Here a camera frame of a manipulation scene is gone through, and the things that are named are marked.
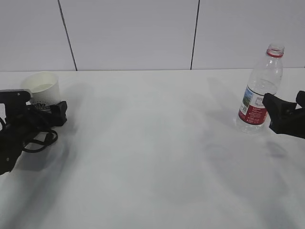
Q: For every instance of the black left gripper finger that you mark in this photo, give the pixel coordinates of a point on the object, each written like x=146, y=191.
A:
x=58, y=112

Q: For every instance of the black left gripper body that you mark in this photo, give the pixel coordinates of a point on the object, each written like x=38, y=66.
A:
x=38, y=121

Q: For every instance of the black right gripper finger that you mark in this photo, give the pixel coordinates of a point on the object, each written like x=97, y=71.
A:
x=300, y=98
x=277, y=105

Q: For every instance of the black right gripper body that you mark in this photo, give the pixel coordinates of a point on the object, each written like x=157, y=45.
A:
x=290, y=122

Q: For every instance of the clear plastic water bottle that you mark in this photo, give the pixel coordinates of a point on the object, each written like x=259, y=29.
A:
x=265, y=78

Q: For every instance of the white paper cup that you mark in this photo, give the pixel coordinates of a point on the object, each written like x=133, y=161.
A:
x=45, y=90

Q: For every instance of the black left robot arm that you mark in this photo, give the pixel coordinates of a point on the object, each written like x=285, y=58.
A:
x=13, y=142

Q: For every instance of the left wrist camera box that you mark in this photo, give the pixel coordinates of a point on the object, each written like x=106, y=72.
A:
x=14, y=101

